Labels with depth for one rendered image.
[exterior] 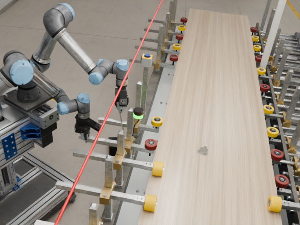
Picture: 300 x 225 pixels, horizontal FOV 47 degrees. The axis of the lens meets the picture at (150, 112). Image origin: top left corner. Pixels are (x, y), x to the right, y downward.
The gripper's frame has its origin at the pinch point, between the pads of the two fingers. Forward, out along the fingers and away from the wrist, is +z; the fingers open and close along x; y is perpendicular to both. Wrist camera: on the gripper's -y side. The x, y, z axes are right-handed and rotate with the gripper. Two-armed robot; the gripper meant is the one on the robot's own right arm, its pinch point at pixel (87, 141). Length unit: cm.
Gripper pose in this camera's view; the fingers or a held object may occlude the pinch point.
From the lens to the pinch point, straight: 232.3
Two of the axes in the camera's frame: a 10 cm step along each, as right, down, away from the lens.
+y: -9.8, -1.7, 0.9
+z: -0.9, 8.1, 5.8
